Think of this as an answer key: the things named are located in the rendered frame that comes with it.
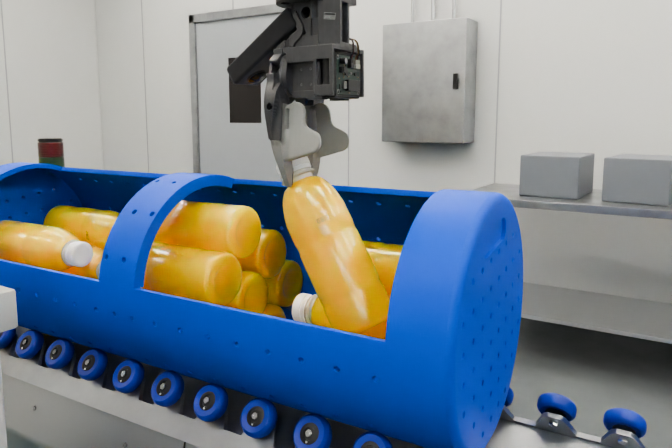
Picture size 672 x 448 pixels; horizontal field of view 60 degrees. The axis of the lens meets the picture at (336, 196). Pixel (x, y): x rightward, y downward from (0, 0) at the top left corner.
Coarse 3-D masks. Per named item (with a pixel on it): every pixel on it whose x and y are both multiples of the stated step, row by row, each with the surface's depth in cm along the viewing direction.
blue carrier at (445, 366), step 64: (0, 192) 102; (64, 192) 113; (128, 192) 106; (192, 192) 79; (256, 192) 88; (384, 192) 74; (448, 192) 63; (128, 256) 72; (448, 256) 54; (512, 256) 69; (64, 320) 81; (128, 320) 73; (192, 320) 67; (256, 320) 62; (448, 320) 52; (512, 320) 71; (256, 384) 66; (320, 384) 60; (384, 384) 55; (448, 384) 52
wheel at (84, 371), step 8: (88, 352) 84; (96, 352) 83; (104, 352) 84; (80, 360) 84; (88, 360) 83; (96, 360) 83; (104, 360) 83; (80, 368) 83; (88, 368) 83; (96, 368) 82; (104, 368) 83; (80, 376) 82; (88, 376) 82; (96, 376) 82
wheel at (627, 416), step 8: (616, 408) 67; (608, 416) 67; (616, 416) 66; (624, 416) 66; (632, 416) 66; (640, 416) 66; (608, 424) 67; (616, 424) 67; (624, 424) 66; (632, 424) 66; (640, 424) 66; (632, 432) 67; (640, 432) 66
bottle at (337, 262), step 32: (288, 192) 65; (320, 192) 64; (288, 224) 65; (320, 224) 63; (352, 224) 65; (320, 256) 62; (352, 256) 62; (320, 288) 63; (352, 288) 62; (384, 288) 64; (352, 320) 61; (384, 320) 62
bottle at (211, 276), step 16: (160, 256) 77; (176, 256) 76; (192, 256) 75; (208, 256) 74; (224, 256) 75; (160, 272) 76; (176, 272) 75; (192, 272) 74; (208, 272) 73; (224, 272) 75; (240, 272) 78; (144, 288) 79; (160, 288) 77; (176, 288) 75; (192, 288) 73; (208, 288) 72; (224, 288) 76; (224, 304) 75
